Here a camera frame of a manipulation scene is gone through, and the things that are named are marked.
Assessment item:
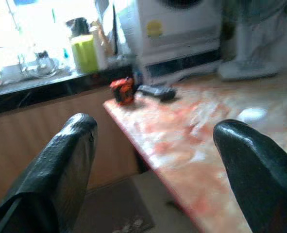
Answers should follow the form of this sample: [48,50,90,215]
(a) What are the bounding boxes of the white plastic bottle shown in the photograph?
[91,25,109,71]

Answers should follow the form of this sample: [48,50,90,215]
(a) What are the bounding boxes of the orange marble table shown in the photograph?
[103,70,287,233]

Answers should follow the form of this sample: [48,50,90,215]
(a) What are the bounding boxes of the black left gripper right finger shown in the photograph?
[213,119,287,233]

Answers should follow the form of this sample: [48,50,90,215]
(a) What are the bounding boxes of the white countertop appliance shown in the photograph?
[120,0,223,81]

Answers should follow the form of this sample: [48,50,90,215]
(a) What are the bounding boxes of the dish rack with glassware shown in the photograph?
[17,50,61,80]

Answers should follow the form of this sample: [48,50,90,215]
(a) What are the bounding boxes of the wooden counter cabinet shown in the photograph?
[0,87,144,212]

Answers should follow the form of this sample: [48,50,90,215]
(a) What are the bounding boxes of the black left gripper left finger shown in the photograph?
[0,113,98,233]

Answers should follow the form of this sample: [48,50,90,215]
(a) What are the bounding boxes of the grey white standing fan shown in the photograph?
[218,0,287,82]

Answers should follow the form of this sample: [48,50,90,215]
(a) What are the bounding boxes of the green plastic jug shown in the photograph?
[70,33,99,73]

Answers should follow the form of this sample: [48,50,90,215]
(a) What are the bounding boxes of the small red orange jar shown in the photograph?
[110,77,135,105]

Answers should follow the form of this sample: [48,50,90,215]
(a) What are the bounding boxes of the dark grey remote control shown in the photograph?
[137,84,177,101]

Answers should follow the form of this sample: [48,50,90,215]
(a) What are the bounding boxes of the black stone counter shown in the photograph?
[0,64,134,116]

